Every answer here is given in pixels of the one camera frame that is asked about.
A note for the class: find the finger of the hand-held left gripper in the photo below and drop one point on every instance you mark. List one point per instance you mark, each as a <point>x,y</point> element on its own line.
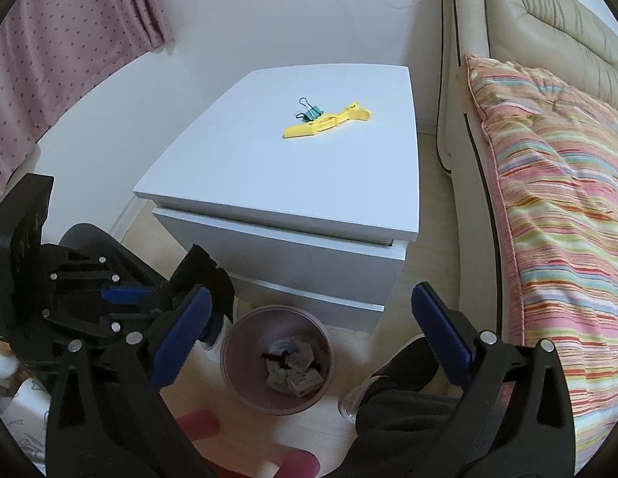
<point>90,326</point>
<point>122,295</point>

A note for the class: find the white nightstand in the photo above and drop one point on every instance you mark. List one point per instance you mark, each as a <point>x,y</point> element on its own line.
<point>289,169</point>

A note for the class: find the white printed cloth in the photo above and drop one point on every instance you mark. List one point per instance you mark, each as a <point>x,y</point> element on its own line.
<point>20,408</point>

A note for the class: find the person's left leg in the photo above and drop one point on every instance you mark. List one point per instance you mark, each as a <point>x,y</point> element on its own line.
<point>90,241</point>

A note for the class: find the white shoe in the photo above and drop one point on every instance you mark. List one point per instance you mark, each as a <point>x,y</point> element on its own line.
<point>354,401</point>

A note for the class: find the crumpled beige paper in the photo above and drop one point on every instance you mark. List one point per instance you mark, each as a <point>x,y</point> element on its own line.
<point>300,354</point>

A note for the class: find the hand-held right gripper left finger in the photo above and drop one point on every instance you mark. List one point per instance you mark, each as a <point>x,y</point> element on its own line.
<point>182,338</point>

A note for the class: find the pink slipper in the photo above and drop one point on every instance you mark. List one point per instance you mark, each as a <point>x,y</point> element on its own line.
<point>284,463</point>
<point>194,425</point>

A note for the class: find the yellow hair clip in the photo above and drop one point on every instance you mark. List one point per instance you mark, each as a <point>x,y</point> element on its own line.
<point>301,131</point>

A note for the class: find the orange white plush toy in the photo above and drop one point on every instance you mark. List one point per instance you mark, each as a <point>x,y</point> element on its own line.
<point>0,361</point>

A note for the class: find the teal binder clip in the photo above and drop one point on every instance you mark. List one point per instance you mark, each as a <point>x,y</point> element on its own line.
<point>314,114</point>

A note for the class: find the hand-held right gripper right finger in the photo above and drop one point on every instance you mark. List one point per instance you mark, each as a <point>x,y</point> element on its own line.
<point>441,328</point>

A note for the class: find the pink dotted curtain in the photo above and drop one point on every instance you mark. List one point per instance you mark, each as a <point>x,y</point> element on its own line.
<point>65,59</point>

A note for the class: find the person's leg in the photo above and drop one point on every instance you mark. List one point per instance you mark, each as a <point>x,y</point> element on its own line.
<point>403,423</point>
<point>90,241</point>

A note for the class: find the white nightstand drawer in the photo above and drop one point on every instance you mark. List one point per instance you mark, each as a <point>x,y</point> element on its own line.
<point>329,303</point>
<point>289,254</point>

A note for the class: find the person's right leg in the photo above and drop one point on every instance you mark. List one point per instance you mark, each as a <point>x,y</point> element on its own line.
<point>403,423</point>

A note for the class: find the striped pastel pillow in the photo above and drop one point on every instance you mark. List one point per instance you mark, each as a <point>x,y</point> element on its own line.
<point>563,209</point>

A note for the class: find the mauve trash bin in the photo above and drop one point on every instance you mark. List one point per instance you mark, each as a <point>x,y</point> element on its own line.
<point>239,358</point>

